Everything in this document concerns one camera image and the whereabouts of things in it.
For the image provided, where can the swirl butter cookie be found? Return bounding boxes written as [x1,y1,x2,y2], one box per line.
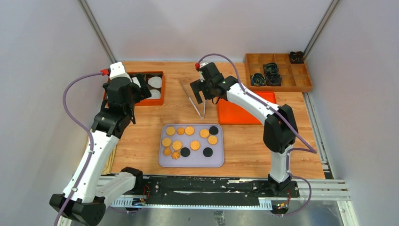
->
[176,127,185,135]
[163,147,172,156]
[171,151,181,160]

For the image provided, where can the lavender cookie tray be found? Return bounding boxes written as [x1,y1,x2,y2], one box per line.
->
[158,124,224,168]

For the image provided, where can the black coiled item right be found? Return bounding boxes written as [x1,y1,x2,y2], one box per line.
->
[265,73,282,86]

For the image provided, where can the black coiled item top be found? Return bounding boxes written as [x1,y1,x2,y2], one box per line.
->
[263,63,279,74]

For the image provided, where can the metal tongs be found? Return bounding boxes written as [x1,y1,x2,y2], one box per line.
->
[180,81,207,120]

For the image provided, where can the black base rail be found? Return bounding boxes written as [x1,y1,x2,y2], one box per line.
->
[93,174,351,211]

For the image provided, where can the wooden compartment organizer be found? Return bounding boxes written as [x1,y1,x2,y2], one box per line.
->
[244,53,313,93]

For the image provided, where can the round yellow biscuit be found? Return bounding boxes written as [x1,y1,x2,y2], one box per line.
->
[172,141,183,151]
[184,126,195,136]
[190,140,200,151]
[161,137,172,147]
[166,126,176,136]
[200,129,210,138]
[207,135,218,145]

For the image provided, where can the black coiled item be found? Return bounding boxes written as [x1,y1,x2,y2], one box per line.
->
[265,73,282,86]
[263,63,279,74]
[250,73,266,87]

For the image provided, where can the orange box lid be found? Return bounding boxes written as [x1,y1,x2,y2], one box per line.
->
[217,91,278,125]

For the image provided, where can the yellow cloth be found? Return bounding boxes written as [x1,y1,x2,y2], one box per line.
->
[101,147,116,176]

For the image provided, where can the white paper cup liner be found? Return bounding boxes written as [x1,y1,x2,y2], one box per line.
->
[132,77,141,87]
[148,76,163,89]
[149,89,161,99]

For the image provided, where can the orange cookie box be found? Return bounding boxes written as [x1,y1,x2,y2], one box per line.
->
[102,68,165,110]

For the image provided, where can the swirl butter cookie top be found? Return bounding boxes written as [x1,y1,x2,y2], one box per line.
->
[176,127,185,135]

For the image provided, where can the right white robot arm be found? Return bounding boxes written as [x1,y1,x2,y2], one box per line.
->
[190,63,297,197]

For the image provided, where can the black sandwich cookie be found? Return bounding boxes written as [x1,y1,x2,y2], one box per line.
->
[209,126,219,136]
[180,147,191,157]
[203,147,213,158]

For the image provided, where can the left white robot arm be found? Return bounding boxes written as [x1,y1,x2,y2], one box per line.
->
[49,62,151,226]

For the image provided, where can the black coiled item left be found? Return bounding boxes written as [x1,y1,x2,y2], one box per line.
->
[250,73,266,87]

